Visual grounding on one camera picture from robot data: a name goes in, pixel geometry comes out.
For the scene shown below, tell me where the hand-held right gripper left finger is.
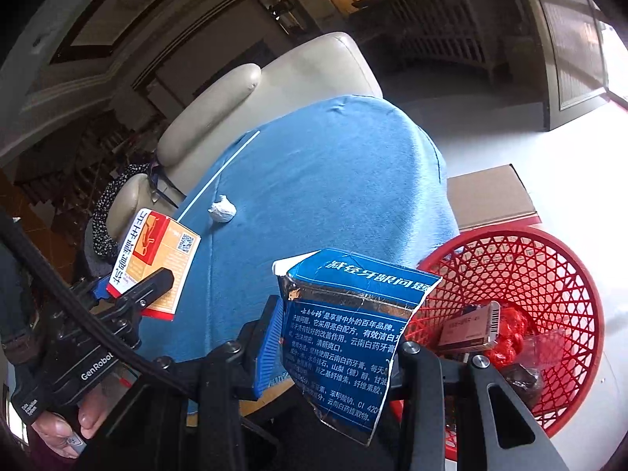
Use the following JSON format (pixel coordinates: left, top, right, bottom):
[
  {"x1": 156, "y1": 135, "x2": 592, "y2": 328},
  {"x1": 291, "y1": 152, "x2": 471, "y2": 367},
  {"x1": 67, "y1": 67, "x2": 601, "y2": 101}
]
[{"x1": 189, "y1": 295, "x2": 286, "y2": 471}]

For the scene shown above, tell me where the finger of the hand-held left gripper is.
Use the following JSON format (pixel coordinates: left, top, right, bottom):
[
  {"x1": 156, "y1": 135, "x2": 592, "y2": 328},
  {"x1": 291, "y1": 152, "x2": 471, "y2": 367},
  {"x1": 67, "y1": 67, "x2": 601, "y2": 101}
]
[
  {"x1": 69, "y1": 275, "x2": 110, "y2": 305},
  {"x1": 109, "y1": 267, "x2": 175, "y2": 314}
]

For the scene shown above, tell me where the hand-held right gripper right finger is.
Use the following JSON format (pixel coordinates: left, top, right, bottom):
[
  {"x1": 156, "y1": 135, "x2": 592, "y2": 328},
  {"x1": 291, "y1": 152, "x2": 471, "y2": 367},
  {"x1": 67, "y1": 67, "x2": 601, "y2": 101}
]
[{"x1": 397, "y1": 338, "x2": 557, "y2": 471}]

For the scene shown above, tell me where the orange and white carton box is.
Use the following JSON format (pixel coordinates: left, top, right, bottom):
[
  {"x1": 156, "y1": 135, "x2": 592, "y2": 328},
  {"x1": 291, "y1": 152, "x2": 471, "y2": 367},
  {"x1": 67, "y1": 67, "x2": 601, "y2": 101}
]
[{"x1": 105, "y1": 208, "x2": 202, "y2": 322}]

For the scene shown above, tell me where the torn blue carton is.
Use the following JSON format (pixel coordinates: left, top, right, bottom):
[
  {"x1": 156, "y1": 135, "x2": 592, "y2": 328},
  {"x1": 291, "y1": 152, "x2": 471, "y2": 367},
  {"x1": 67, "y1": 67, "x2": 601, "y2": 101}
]
[{"x1": 272, "y1": 248, "x2": 444, "y2": 447}]

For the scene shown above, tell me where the red plastic mesh basket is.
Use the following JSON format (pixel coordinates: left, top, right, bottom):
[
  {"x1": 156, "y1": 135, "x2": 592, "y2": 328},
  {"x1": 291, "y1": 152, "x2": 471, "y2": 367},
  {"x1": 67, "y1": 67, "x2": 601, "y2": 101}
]
[{"x1": 390, "y1": 226, "x2": 605, "y2": 440}]

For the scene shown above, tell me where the person's left hand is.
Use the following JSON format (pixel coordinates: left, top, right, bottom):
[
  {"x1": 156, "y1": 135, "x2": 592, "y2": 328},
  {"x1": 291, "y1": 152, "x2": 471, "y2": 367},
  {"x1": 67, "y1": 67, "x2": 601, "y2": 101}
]
[{"x1": 29, "y1": 378, "x2": 127, "y2": 459}]

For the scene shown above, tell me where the small grey box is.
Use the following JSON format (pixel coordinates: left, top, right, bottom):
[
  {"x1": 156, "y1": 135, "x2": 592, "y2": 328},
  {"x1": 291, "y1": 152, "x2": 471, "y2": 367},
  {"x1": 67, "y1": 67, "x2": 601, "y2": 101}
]
[{"x1": 436, "y1": 301, "x2": 502, "y2": 354}]

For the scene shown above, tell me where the black white patterned cloth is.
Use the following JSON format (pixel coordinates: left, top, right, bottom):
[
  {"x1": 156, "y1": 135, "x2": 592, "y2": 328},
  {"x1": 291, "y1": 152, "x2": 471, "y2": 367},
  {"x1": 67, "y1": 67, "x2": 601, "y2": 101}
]
[{"x1": 93, "y1": 163, "x2": 158, "y2": 258}]

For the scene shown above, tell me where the orange red crumpled wrapper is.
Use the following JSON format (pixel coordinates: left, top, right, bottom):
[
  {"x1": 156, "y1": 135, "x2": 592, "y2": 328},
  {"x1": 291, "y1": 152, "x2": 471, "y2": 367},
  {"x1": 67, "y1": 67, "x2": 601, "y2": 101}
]
[{"x1": 488, "y1": 304, "x2": 531, "y2": 371}]

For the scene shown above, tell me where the crumpled white paper ball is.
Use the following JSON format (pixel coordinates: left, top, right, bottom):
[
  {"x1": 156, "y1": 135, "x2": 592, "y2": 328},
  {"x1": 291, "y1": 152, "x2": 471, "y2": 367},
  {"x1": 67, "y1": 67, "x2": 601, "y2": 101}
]
[{"x1": 208, "y1": 195, "x2": 237, "y2": 224}]

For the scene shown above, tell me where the thin white stick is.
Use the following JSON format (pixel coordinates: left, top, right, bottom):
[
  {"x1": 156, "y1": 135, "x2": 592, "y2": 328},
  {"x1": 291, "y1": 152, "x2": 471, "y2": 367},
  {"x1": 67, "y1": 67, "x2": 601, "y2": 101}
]
[{"x1": 175, "y1": 131, "x2": 261, "y2": 221}]

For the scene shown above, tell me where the wooden staircase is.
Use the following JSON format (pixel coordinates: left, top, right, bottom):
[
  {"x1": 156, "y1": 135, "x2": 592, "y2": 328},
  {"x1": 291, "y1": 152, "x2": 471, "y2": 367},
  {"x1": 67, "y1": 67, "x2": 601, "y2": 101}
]
[{"x1": 15, "y1": 108, "x2": 170, "y2": 221}]

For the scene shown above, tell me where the blue table cloth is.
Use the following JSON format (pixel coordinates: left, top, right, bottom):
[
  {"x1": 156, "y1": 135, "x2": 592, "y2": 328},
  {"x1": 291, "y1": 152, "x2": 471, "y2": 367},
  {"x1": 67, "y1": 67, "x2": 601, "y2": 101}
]
[{"x1": 162, "y1": 94, "x2": 459, "y2": 403}]

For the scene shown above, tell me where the brown cardboard box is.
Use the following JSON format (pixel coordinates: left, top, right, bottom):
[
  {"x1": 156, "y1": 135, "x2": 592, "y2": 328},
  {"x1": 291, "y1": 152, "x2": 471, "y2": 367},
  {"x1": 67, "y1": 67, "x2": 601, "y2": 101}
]
[{"x1": 447, "y1": 163, "x2": 540, "y2": 231}]

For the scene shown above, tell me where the cream leather sofa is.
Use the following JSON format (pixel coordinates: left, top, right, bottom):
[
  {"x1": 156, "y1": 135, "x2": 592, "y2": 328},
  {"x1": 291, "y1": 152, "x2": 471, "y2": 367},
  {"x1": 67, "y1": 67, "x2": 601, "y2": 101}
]
[{"x1": 105, "y1": 32, "x2": 384, "y2": 236}]

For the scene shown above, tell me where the dark radiator cover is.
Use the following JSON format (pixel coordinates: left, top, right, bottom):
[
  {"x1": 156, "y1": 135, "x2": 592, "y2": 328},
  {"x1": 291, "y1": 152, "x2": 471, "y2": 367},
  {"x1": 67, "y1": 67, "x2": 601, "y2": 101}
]
[{"x1": 353, "y1": 0, "x2": 521, "y2": 74}]

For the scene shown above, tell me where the brown door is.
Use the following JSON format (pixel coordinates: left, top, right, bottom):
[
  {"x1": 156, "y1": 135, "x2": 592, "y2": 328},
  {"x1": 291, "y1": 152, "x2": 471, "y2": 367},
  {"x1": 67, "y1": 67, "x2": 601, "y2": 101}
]
[{"x1": 520, "y1": 0, "x2": 614, "y2": 131}]

